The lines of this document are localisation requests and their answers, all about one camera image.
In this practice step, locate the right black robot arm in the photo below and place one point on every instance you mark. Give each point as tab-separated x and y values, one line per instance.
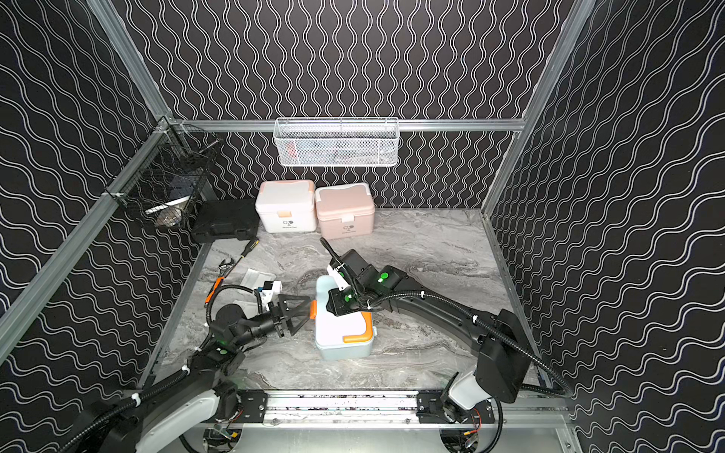
505	360

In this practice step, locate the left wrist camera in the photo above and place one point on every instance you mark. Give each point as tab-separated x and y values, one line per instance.
267	293

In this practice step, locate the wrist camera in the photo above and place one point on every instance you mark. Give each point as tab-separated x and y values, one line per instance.
267	293
353	269

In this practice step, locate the white wire wall basket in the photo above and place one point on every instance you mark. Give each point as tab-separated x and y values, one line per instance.
337	141

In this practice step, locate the pink first aid box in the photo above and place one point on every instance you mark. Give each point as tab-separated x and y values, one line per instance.
345	211

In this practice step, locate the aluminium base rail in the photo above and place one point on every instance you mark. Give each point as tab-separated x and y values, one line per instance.
413	409

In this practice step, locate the black plastic tool case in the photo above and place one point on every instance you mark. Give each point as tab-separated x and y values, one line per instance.
226	219

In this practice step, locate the white first aid box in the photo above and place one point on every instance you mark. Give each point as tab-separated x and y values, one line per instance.
287	206

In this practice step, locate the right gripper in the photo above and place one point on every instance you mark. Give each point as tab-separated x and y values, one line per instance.
336	308

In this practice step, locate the black wire wall basket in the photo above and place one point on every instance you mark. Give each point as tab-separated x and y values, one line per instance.
167	189

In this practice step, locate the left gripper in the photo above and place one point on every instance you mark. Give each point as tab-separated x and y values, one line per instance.
283	316

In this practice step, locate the light blue first aid box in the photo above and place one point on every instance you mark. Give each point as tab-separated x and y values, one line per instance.
345	337

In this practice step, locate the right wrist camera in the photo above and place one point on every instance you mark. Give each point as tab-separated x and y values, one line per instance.
353	269

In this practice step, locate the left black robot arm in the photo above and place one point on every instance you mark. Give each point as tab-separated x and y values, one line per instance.
118	426

